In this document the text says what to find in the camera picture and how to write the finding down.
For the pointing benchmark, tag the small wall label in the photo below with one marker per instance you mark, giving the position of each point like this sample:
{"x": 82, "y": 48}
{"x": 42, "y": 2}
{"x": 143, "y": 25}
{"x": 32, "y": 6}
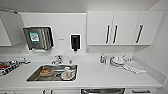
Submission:
{"x": 61, "y": 38}

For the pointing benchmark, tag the chrome faucet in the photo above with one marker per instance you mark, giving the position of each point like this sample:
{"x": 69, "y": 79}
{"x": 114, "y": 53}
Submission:
{"x": 57, "y": 60}

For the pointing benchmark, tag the teal dispenser sticker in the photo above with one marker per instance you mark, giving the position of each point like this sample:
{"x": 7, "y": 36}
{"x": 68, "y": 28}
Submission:
{"x": 34, "y": 36}

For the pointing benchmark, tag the white base cabinet door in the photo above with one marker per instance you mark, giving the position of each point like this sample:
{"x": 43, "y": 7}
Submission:
{"x": 30, "y": 91}
{"x": 66, "y": 91}

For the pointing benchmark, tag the white plate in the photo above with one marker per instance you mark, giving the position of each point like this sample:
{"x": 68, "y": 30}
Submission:
{"x": 72, "y": 77}

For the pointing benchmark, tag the white drawer front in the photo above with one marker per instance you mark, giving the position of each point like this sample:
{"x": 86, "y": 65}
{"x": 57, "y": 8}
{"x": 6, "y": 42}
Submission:
{"x": 128, "y": 90}

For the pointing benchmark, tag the black wall soap dispenser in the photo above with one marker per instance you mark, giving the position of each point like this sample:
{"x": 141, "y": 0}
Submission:
{"x": 75, "y": 42}

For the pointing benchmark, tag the steel paper towel dispenser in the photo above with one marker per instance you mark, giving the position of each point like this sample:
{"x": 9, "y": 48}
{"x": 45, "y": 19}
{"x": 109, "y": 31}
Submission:
{"x": 46, "y": 38}

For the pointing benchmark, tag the clear small bottle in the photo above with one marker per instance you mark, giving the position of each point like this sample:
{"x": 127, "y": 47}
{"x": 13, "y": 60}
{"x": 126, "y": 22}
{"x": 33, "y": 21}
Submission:
{"x": 107, "y": 61}

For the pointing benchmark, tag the small metal sink fitting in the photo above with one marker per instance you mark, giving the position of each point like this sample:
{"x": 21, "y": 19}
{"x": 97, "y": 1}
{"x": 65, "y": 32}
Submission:
{"x": 70, "y": 61}

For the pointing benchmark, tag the white paper towel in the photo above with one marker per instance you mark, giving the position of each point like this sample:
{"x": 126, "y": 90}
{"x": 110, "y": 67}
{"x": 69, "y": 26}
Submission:
{"x": 39, "y": 50}

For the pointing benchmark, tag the stack of white plates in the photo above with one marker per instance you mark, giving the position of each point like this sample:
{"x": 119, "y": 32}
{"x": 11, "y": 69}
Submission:
{"x": 116, "y": 64}

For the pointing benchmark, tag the stainless steel sink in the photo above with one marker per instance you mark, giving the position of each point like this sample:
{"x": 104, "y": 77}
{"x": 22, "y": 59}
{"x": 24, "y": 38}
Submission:
{"x": 33, "y": 78}

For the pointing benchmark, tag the brown bowl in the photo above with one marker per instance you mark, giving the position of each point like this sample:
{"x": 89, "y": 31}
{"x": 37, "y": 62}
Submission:
{"x": 46, "y": 71}

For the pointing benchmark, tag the white wall outlet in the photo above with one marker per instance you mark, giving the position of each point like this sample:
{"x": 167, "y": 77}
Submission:
{"x": 87, "y": 49}

